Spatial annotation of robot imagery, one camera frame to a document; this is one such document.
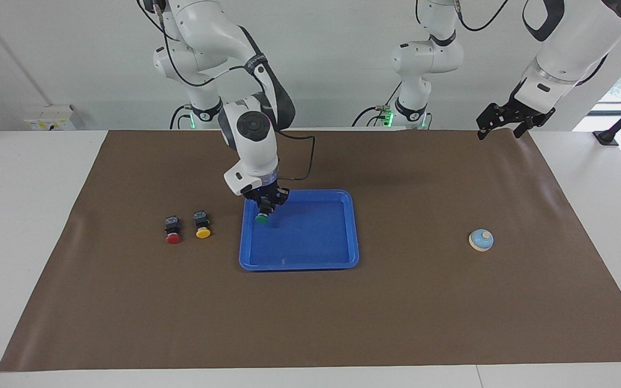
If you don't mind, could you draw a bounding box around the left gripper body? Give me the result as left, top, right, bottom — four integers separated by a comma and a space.
498, 89, 557, 128

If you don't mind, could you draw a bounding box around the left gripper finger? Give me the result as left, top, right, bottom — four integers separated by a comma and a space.
513, 114, 542, 140
476, 101, 507, 141

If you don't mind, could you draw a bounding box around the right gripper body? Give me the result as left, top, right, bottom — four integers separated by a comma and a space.
241, 183, 290, 207

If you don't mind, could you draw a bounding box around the blue plastic tray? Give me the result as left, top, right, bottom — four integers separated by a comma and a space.
238, 189, 360, 272

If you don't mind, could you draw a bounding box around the light blue call bell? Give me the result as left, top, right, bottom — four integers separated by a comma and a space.
468, 229, 495, 253

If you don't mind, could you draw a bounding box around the yellow push button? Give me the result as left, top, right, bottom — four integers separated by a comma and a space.
193, 211, 212, 239

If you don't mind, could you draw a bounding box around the red push button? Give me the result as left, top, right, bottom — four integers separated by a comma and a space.
164, 216, 183, 245

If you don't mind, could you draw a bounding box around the black cable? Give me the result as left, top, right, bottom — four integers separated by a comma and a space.
169, 104, 192, 130
275, 129, 317, 182
455, 0, 511, 32
351, 81, 404, 128
137, 0, 252, 88

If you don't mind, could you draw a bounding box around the white wall socket box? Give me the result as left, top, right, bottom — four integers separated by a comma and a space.
23, 105, 77, 131

